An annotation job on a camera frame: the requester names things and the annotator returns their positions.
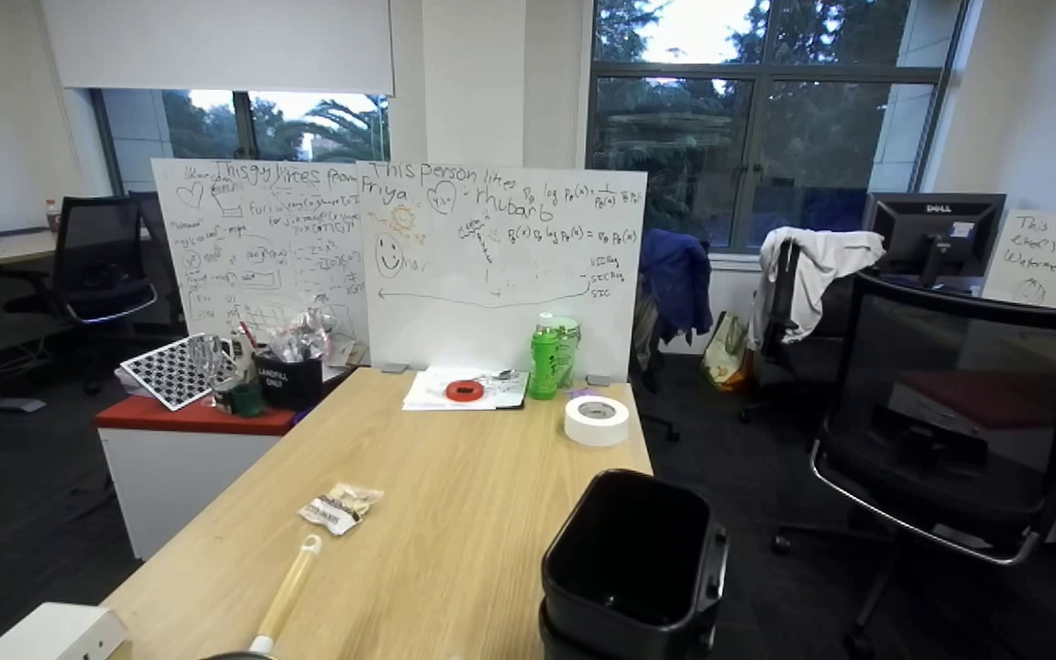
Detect white pot with wooden handle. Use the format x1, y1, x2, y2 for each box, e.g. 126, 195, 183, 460
203, 532, 325, 660

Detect small whiteboard with writing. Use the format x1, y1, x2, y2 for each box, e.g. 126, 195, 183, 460
983, 201, 1056, 344

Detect white power socket box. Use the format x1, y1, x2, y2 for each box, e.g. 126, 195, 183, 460
0, 598, 131, 660

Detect whiteboard with smiley drawing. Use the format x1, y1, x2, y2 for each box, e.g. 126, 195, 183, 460
354, 159, 653, 381

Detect whiteboard with dense writing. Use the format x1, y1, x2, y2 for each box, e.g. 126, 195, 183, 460
150, 159, 373, 372

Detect green plastic bottle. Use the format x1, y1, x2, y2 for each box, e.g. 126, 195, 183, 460
524, 312, 585, 403

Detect large dark framed window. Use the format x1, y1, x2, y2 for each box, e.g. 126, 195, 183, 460
585, 0, 967, 255

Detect dark green cup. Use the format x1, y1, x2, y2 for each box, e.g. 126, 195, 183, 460
225, 372, 272, 422

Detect black computer monitor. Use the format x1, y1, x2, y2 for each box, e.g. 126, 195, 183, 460
870, 192, 1009, 293

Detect white jacket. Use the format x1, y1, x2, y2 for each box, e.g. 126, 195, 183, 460
758, 224, 886, 344

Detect white tape roll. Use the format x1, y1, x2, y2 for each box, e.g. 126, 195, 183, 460
562, 392, 633, 452

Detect chair holding white jacket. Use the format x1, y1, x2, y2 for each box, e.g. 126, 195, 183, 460
765, 234, 871, 398

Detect black trash bin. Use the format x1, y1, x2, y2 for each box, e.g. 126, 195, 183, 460
536, 466, 732, 660

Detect blue jacket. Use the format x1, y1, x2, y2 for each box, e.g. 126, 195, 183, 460
637, 227, 720, 344

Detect yellow bag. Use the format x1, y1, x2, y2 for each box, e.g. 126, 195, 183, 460
701, 310, 758, 398

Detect small white snack packet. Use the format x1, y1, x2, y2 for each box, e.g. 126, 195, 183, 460
298, 494, 363, 538
323, 482, 387, 520

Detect white roller blind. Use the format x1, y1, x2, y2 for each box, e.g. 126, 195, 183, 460
41, 0, 397, 100

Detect crumpled plastic bags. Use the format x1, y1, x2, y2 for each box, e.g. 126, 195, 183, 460
227, 306, 340, 372

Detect black landfill bin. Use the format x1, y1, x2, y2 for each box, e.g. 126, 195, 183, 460
250, 351, 330, 420

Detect white cabinet with red top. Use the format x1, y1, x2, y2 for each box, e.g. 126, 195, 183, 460
93, 392, 304, 564

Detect black mesh office chair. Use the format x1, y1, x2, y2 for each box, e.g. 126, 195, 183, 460
770, 272, 1056, 652

